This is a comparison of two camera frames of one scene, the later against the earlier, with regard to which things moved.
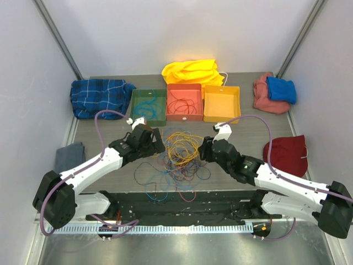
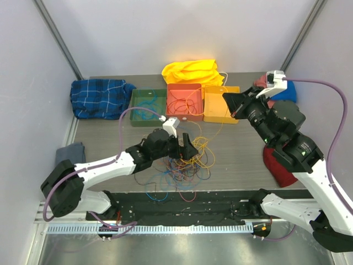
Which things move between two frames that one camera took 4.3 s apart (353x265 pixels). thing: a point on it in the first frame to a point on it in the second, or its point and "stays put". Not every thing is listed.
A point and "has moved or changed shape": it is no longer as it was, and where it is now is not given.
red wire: x=181 y=104 stays put
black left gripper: x=158 y=144 to x=184 y=152
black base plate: x=224 y=207 stays put
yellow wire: x=182 y=147 has moved or changed shape
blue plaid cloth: x=89 y=96 stays put
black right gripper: x=205 y=149 to x=236 y=101
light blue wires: x=149 y=108 stays put
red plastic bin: x=184 y=102 stays put
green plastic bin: x=150 y=104 stays put
